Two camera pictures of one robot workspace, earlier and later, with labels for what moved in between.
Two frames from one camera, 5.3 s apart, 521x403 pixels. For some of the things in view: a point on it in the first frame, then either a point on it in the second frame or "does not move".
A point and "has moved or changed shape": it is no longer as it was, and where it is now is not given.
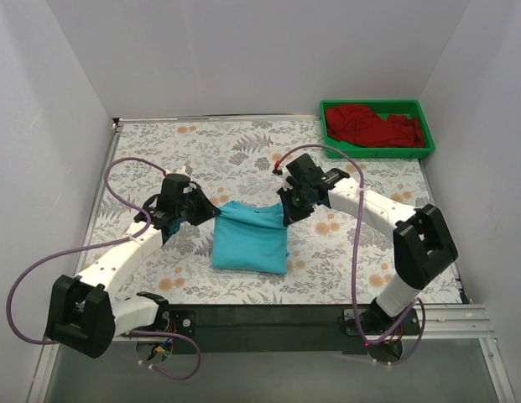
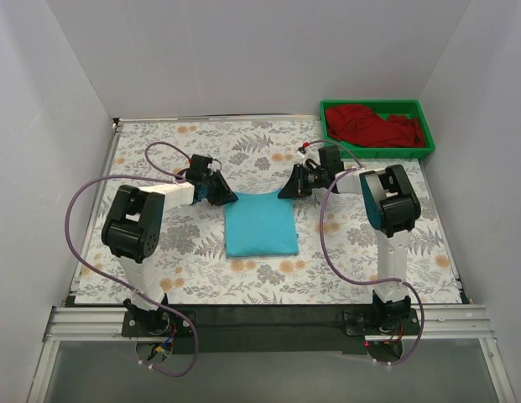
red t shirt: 357,124 does not move
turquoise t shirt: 250,237 has moved or changed shape
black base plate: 275,328 does not move
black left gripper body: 197,201 to 216,185
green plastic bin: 376,128 does not move
